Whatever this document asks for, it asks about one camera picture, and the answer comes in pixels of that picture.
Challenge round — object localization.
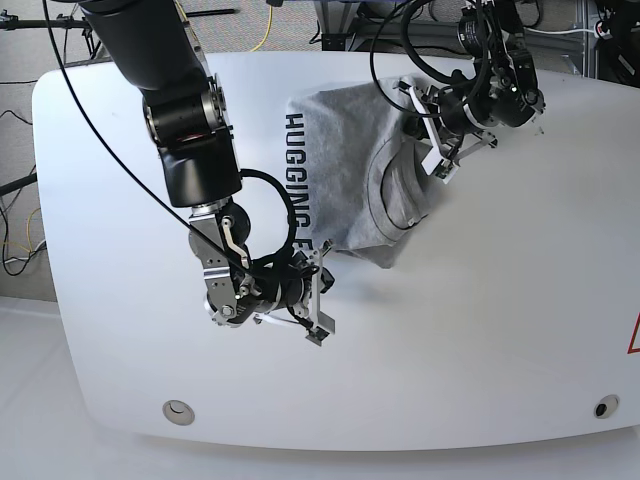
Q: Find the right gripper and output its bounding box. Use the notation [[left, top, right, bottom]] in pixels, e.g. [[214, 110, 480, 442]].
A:
[[253, 241, 334, 330]]

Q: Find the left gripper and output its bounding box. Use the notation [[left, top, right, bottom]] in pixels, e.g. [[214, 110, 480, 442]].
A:
[[394, 80, 498, 164]]

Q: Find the grey T-shirt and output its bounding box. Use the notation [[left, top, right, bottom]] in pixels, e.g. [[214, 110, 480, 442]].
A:
[[285, 78, 443, 269]]

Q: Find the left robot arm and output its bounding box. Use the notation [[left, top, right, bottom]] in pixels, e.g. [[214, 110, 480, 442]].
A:
[[400, 1, 545, 179]]

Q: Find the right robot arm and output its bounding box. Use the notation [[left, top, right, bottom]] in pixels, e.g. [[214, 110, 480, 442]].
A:
[[79, 1, 335, 342]]

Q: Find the table grommet hole left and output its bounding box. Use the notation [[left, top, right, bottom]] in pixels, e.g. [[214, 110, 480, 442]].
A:
[[162, 400, 195, 426]]

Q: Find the table grommet hole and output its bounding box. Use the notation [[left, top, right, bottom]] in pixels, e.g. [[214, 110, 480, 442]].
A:
[[162, 400, 195, 426], [594, 394, 620, 419]]

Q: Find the table grommet hole right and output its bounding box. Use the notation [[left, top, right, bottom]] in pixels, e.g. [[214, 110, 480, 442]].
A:
[[594, 394, 620, 419]]

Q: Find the red warning triangle sticker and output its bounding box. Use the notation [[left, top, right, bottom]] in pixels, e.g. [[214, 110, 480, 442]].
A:
[[627, 315, 640, 354]]

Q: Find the black tripod stand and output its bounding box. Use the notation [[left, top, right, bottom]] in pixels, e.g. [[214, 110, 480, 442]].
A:
[[1, 1, 239, 65]]

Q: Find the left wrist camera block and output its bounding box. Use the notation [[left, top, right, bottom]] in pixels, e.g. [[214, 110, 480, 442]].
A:
[[421, 150, 459, 184]]

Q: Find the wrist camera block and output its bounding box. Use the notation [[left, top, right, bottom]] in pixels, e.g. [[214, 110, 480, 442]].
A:
[[421, 150, 459, 184], [306, 311, 335, 347]]

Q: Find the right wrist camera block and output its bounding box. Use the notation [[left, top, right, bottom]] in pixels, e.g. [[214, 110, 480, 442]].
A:
[[306, 311, 335, 347]]

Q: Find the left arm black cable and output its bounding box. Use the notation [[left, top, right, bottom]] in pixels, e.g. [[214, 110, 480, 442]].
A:
[[368, 0, 481, 114]]

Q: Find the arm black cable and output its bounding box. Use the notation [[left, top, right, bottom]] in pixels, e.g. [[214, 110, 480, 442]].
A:
[[239, 167, 301, 271], [368, 0, 481, 114]]

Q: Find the black metal frame base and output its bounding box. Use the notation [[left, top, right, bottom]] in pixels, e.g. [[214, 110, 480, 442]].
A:
[[309, 1, 464, 56]]

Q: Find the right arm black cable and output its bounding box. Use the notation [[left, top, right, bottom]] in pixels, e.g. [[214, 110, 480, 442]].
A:
[[239, 167, 301, 271]]

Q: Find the white cable at top right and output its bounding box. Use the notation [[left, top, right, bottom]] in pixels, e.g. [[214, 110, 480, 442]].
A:
[[469, 22, 596, 62]]

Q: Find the yellow cable at top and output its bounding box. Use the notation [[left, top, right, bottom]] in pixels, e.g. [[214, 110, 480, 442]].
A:
[[249, 0, 275, 53]]

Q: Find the yellow cable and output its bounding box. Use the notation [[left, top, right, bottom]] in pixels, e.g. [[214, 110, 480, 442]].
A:
[[2, 204, 45, 256], [249, 0, 275, 53]]

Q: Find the aluminium frame post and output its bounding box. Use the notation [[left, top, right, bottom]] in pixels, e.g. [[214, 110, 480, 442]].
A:
[[563, 0, 600, 79]]

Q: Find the yellow cable at left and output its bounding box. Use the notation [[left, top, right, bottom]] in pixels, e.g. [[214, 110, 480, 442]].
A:
[[2, 204, 45, 256]]

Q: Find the black floor cable left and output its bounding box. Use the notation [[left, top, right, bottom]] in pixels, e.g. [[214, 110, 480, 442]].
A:
[[0, 108, 41, 276]]

